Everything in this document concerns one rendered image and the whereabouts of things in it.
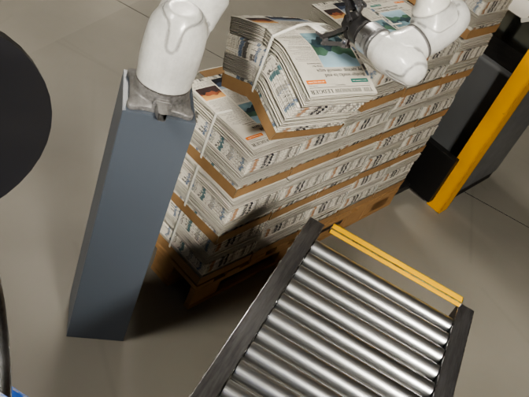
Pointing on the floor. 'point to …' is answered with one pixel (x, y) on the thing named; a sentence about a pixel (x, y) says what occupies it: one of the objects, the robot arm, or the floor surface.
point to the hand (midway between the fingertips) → (322, 1)
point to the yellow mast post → (484, 135)
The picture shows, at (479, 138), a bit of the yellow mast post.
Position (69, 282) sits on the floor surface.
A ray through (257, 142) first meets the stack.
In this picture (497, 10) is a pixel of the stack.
